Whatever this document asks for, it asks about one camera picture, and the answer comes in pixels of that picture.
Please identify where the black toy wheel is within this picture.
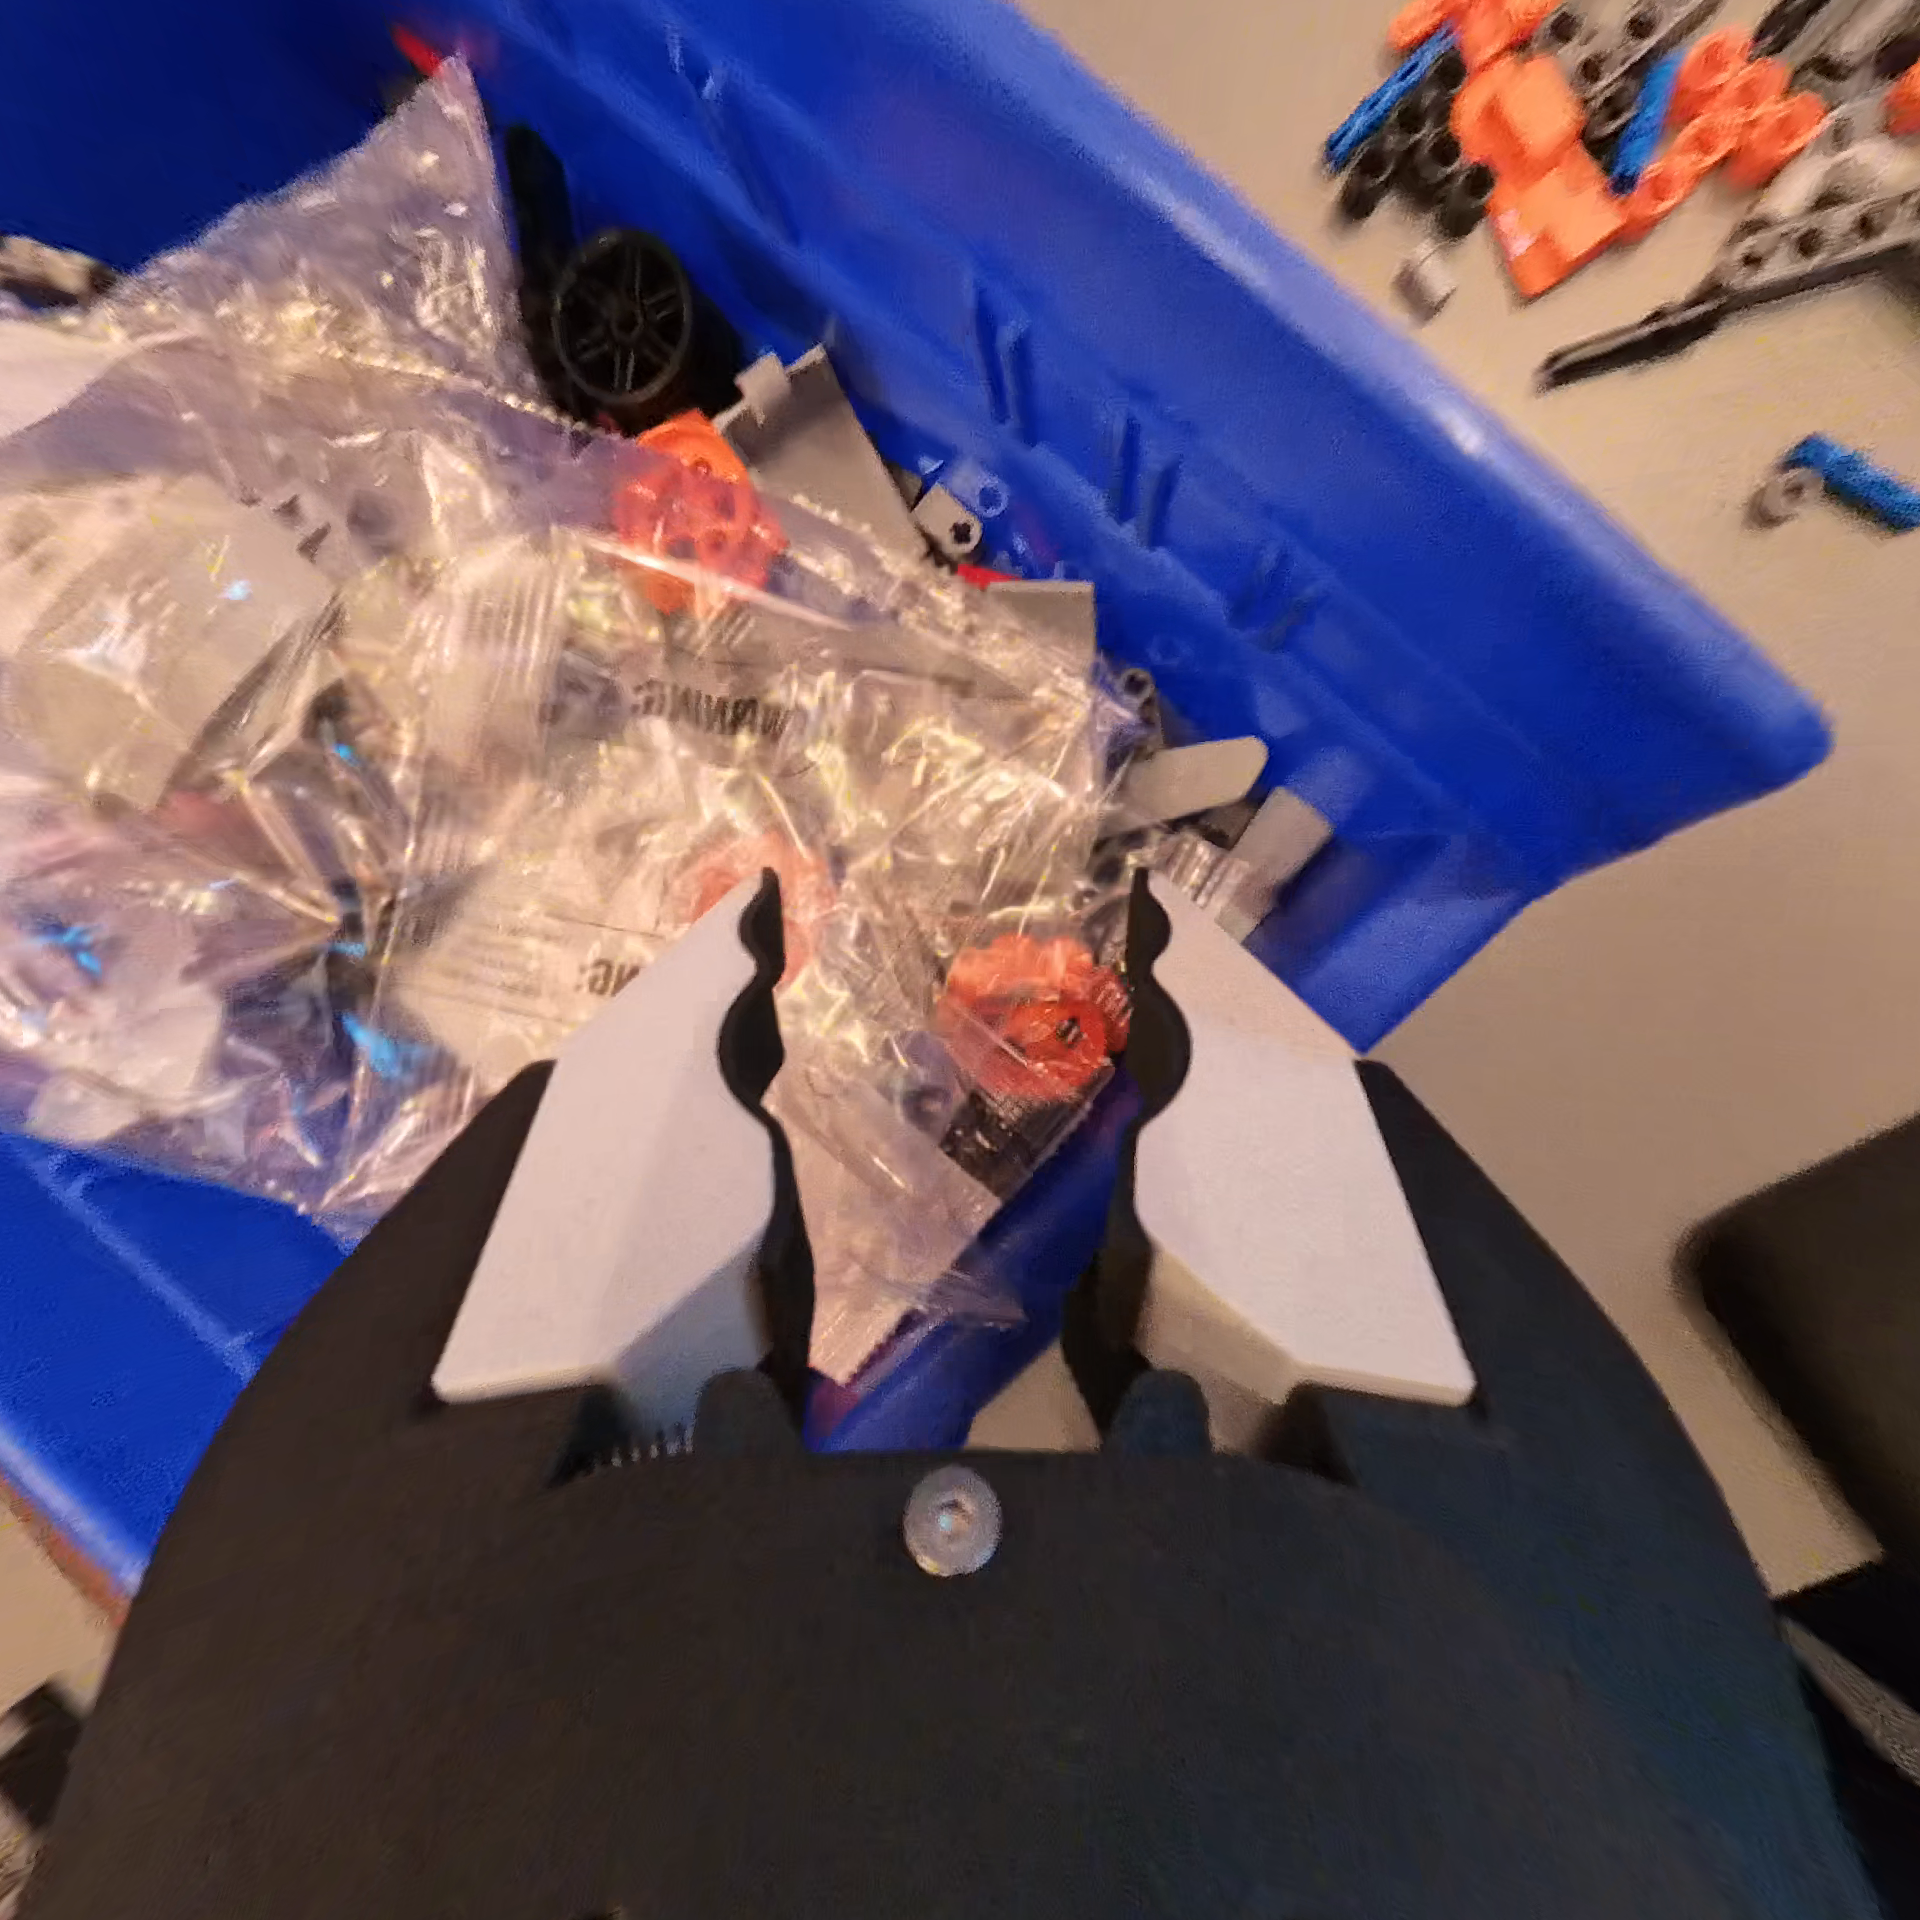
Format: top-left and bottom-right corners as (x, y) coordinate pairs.
(544, 229), (700, 423)

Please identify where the clear plastic parts bag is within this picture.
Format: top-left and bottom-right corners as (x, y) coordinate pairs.
(0, 59), (1163, 1382)

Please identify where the grey wedge panel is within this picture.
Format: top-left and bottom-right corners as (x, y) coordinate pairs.
(718, 347), (923, 565)

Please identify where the orange toy gear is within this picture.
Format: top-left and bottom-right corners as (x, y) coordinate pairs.
(614, 415), (785, 615)
(943, 936), (1129, 1108)

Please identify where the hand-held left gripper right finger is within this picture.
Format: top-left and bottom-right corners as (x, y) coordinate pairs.
(1102, 874), (1480, 1413)

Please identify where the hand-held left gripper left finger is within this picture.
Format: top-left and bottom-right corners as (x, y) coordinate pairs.
(432, 867), (814, 1439)

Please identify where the orange black brick assembly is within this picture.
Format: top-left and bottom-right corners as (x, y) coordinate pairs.
(1324, 0), (1920, 302)

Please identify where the grey slanted panel piece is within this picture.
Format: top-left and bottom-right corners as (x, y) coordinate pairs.
(1224, 791), (1336, 940)
(1118, 735), (1270, 828)

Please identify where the blue pin with grey connector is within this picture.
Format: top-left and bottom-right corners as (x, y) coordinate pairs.
(1746, 435), (1920, 534)

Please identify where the blue plastic bin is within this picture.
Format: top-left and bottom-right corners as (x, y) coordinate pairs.
(0, 0), (1836, 1599)

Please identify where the dark grey long beam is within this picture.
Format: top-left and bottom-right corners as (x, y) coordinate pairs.
(1537, 187), (1920, 396)

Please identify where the black chair seat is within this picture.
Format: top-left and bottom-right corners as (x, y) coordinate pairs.
(1679, 1112), (1920, 1595)

